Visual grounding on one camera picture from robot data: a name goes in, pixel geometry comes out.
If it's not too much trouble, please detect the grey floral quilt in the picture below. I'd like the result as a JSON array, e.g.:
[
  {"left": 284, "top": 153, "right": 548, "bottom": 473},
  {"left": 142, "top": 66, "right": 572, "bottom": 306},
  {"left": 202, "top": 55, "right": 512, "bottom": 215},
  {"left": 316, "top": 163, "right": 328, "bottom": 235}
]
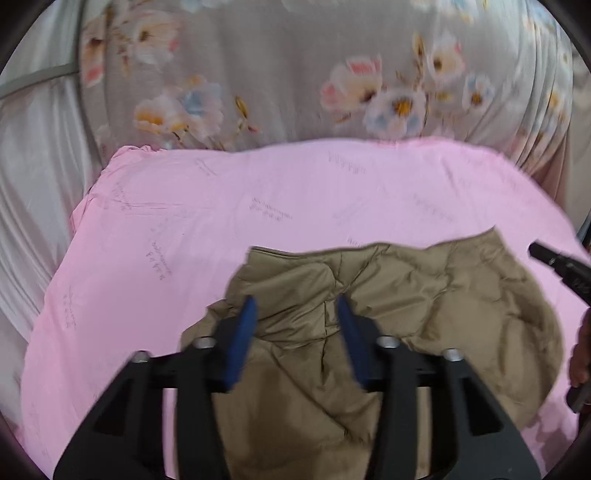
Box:
[{"left": 78, "top": 0, "right": 575, "bottom": 176}]

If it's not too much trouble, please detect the grey curtain tie band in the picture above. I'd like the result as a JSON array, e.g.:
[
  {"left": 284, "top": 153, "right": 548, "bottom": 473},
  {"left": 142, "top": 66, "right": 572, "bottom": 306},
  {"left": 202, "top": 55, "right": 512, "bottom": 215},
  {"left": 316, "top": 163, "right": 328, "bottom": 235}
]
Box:
[{"left": 0, "top": 65, "right": 80, "bottom": 100}]

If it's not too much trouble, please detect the pink bed sheet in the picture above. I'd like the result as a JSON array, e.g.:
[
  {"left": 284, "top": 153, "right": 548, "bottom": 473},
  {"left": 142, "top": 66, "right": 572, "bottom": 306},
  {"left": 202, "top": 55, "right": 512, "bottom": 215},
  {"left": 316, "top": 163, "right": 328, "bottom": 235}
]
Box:
[{"left": 21, "top": 136, "right": 591, "bottom": 480}]

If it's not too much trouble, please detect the olive quilted jacket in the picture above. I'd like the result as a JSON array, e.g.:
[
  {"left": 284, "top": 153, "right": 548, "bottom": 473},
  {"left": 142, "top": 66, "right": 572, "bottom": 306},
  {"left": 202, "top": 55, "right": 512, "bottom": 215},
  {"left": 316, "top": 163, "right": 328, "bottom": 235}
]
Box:
[{"left": 180, "top": 226, "right": 565, "bottom": 480}]

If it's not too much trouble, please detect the white satin curtain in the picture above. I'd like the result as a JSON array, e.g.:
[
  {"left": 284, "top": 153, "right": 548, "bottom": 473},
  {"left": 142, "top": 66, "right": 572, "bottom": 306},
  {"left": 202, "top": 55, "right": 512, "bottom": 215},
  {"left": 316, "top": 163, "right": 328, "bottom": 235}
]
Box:
[{"left": 0, "top": 14, "right": 118, "bottom": 444}]

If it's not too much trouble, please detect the person's right hand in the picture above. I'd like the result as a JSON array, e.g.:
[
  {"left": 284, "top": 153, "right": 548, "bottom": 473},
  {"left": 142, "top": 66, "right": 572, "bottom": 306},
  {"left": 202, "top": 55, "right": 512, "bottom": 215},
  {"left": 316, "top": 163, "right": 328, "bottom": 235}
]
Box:
[{"left": 569, "top": 310, "right": 591, "bottom": 389}]

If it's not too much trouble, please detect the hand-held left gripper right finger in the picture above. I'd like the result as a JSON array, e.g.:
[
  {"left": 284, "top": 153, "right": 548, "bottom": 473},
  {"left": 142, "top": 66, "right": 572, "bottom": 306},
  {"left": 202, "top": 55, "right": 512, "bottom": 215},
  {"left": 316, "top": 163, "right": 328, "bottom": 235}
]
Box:
[{"left": 336, "top": 294, "right": 541, "bottom": 480}]

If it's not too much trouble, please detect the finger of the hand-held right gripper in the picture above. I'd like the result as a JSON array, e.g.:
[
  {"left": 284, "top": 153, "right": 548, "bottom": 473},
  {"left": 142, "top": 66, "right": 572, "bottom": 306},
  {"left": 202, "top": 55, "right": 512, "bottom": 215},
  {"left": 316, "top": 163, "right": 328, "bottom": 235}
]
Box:
[
  {"left": 566, "top": 385, "right": 591, "bottom": 414},
  {"left": 527, "top": 242, "right": 568, "bottom": 278}
]

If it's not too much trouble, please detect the beige curtain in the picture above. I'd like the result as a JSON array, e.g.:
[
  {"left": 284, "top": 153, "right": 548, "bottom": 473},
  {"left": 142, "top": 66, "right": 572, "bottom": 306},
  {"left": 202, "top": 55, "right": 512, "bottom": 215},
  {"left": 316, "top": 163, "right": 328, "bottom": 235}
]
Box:
[{"left": 531, "top": 46, "right": 591, "bottom": 243}]

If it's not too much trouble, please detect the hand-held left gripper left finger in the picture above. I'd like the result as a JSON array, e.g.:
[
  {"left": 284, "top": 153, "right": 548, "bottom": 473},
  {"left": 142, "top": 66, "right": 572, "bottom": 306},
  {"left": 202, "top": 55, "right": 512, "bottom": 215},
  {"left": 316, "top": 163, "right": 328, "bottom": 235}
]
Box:
[{"left": 53, "top": 294, "right": 258, "bottom": 480}]

